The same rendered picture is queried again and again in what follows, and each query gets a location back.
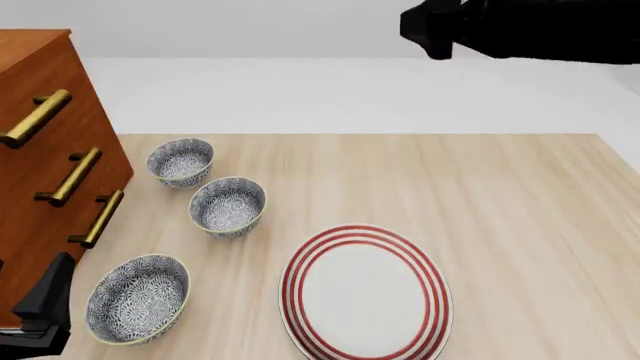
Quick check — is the small brass drawer handle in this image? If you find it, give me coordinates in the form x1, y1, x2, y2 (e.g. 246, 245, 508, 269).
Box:
67, 189, 125, 249

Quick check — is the medium brass drawer handle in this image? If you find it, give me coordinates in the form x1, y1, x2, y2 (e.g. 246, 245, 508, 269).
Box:
33, 147, 104, 208

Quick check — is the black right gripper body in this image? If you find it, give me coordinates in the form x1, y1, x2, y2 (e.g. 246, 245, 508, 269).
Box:
399, 0, 454, 45

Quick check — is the small patterned bowl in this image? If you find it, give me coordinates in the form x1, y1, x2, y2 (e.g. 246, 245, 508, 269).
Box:
145, 137, 215, 189

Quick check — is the white plate with red rings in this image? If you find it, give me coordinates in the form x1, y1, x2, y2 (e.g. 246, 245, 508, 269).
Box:
278, 223, 455, 360

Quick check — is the medium patterned bowl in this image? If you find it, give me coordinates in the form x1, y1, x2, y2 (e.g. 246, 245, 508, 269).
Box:
187, 176, 268, 240

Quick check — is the large patterned bowl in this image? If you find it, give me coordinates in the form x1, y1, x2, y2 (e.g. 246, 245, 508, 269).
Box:
85, 253, 191, 346

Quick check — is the wooden cabinet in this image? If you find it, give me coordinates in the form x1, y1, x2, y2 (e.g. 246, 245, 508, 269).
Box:
0, 28, 135, 327

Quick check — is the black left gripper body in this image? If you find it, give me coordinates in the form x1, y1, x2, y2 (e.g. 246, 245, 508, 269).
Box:
0, 322, 72, 356

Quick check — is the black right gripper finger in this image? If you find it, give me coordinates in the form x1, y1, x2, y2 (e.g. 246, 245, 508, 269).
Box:
422, 38, 454, 61

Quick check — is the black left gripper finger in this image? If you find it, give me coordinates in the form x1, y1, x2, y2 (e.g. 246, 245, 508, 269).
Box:
10, 251, 77, 330

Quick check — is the large brass drawer handle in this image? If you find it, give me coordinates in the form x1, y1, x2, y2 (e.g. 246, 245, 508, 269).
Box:
0, 88, 74, 150

